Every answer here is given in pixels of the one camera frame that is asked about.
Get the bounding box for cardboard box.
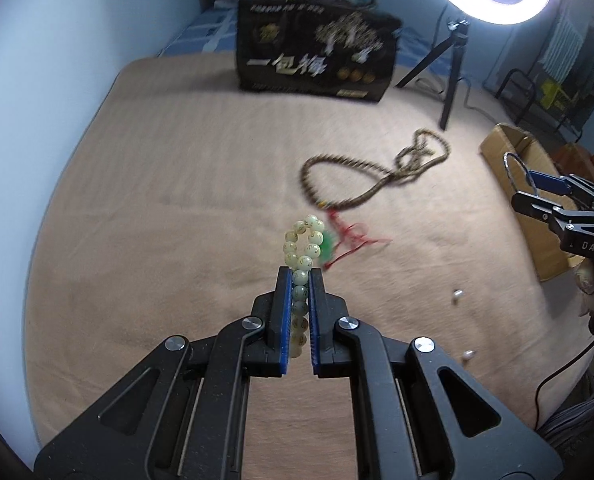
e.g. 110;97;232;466
479;123;586;282

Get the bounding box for blue plaid bedsheet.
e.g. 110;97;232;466
156;6;239;59

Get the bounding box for silver bangle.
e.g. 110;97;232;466
502;152;534;195

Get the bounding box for black metal chair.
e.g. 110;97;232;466
496;68;539;122

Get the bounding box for black printed box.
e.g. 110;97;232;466
234;0;403;104

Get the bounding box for hanging dark clothes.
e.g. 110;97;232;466
541;9;594;133

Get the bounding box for tan blanket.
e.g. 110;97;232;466
23;54;594;457

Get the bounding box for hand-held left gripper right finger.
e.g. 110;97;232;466
309;268;563;480

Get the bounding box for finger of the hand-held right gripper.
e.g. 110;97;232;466
527;170;594;203
510;191;569;228

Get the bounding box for brown bead necklace red cord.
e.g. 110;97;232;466
299;128;452;272

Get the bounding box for grey striped cloth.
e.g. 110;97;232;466
536;392;594;463

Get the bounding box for pale green bead bracelet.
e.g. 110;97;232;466
282;214;336;361

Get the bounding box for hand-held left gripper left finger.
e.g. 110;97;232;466
34;266;293;480

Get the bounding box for black tripod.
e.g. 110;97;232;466
395;18;471;131

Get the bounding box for person's right hand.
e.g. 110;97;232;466
574;259;594;317

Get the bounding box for yellow packet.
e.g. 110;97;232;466
541;82;569;110

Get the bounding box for black cable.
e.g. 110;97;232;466
534;332;594;432

